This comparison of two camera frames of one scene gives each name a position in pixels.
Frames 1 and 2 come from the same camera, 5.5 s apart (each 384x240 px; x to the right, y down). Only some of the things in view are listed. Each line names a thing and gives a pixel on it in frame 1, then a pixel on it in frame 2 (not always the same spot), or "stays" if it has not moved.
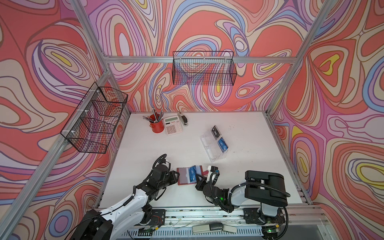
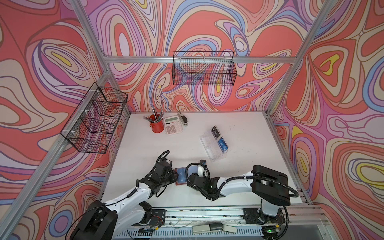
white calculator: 172,125 stays
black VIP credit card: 216,132 stays
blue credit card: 222,144 stays
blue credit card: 192,172 to 182,176
